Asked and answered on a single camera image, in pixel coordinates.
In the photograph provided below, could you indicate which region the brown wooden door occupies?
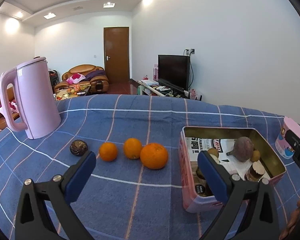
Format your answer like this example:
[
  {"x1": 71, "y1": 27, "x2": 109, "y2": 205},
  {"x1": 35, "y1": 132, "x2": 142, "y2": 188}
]
[{"x1": 103, "y1": 27, "x2": 129, "y2": 84}]

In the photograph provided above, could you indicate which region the pink electric kettle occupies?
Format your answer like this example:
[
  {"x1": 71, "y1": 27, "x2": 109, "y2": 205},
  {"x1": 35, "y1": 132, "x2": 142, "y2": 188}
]
[{"x1": 0, "y1": 57, "x2": 61, "y2": 139}]

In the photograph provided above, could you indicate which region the cluttered coffee table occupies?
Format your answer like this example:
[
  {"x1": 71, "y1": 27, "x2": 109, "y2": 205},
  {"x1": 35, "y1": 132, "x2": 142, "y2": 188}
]
[{"x1": 55, "y1": 85, "x2": 91, "y2": 101}]

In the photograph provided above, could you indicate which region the purple round passion fruit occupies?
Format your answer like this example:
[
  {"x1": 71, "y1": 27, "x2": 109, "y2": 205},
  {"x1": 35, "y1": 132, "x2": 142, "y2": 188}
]
[{"x1": 226, "y1": 137, "x2": 254, "y2": 162}]

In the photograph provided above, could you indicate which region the black television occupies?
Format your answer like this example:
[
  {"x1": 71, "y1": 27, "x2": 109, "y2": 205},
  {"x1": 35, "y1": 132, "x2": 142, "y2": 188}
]
[{"x1": 158, "y1": 55, "x2": 190, "y2": 90}]

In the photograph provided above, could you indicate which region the pink cartoon cup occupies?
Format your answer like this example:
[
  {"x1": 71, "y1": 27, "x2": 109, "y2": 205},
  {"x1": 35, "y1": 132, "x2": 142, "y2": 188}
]
[{"x1": 275, "y1": 116, "x2": 300, "y2": 159}]

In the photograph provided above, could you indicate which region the stack of brown round cakes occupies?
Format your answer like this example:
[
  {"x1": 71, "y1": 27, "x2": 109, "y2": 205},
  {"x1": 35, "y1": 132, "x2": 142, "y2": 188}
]
[{"x1": 244, "y1": 161, "x2": 266, "y2": 182}]

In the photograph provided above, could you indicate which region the black chair with clothes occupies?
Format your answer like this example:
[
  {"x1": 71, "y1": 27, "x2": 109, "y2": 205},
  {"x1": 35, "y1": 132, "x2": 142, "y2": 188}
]
[{"x1": 49, "y1": 70, "x2": 59, "y2": 90}]

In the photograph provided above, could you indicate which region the pink metal tin box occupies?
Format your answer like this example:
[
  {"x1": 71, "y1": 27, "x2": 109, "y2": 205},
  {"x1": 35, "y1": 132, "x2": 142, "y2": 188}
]
[{"x1": 179, "y1": 126, "x2": 286, "y2": 213}]

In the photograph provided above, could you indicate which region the white tv stand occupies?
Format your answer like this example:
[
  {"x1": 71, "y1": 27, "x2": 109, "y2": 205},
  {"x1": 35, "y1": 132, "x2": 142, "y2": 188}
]
[{"x1": 137, "y1": 80, "x2": 203, "y2": 101}]

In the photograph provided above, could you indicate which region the dark wrinkled passion fruit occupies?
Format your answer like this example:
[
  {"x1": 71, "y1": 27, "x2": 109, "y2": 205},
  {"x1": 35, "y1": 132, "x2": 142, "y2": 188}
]
[{"x1": 69, "y1": 140, "x2": 88, "y2": 157}]

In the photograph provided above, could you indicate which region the blue plaid tablecloth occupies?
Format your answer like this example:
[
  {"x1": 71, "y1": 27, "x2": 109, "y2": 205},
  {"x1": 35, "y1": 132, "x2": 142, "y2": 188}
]
[{"x1": 0, "y1": 94, "x2": 300, "y2": 240}]

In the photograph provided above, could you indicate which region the small orange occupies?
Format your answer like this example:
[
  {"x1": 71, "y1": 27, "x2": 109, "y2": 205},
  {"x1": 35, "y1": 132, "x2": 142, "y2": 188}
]
[
  {"x1": 123, "y1": 138, "x2": 143, "y2": 160},
  {"x1": 98, "y1": 142, "x2": 118, "y2": 162}
]

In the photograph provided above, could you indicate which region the large orange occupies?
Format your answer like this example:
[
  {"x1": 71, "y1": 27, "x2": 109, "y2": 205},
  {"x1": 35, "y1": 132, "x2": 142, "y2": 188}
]
[{"x1": 140, "y1": 143, "x2": 168, "y2": 170}]

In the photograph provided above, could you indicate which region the brown leather sofa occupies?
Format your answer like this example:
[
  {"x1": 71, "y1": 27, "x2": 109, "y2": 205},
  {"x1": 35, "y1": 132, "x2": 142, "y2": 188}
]
[{"x1": 53, "y1": 64, "x2": 109, "y2": 94}]

